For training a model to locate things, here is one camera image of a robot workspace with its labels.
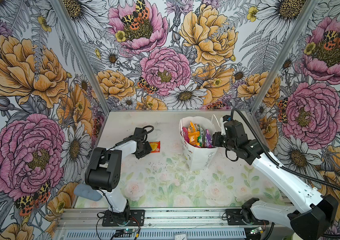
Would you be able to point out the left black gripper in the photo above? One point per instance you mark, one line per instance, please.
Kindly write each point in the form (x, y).
(148, 150)

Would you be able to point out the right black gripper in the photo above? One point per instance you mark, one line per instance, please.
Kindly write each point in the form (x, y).
(216, 137)

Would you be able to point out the red yellow snack packet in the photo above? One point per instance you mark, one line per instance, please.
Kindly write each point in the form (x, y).
(155, 147)

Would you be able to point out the purple snack packet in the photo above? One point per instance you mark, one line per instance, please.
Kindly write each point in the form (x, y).
(208, 139)

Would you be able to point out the orange Fox's fruits candy bag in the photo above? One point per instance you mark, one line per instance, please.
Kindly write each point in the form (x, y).
(194, 138)

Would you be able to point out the white paper bag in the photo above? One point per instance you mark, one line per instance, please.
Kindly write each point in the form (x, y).
(198, 158)

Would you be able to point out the pink chips bag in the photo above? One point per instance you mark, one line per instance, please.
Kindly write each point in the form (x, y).
(185, 134)

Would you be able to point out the green Fox's spring tea bag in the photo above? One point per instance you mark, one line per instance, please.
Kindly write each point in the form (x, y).
(202, 138)

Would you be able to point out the small orange biscuit packet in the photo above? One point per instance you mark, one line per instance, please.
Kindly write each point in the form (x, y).
(192, 128)

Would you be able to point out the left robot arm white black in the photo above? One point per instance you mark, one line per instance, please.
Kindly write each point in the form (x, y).
(104, 171)

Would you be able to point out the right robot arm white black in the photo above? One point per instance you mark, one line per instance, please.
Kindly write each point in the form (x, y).
(310, 215)

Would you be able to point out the blue sponge block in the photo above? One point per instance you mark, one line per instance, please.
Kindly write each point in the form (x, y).
(87, 192)

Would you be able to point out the green circuit board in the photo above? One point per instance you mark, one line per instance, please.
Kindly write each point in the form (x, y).
(255, 231)
(124, 233)

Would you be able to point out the right green circuit board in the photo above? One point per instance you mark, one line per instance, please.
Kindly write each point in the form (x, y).
(255, 231)

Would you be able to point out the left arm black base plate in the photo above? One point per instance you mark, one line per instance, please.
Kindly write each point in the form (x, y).
(130, 218)

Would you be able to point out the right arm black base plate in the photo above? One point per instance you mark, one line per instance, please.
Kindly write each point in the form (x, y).
(241, 217)

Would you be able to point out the aluminium mounting rail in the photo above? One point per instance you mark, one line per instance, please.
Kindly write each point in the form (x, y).
(158, 218)

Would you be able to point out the white vented cable tray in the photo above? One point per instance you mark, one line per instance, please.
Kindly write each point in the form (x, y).
(159, 234)

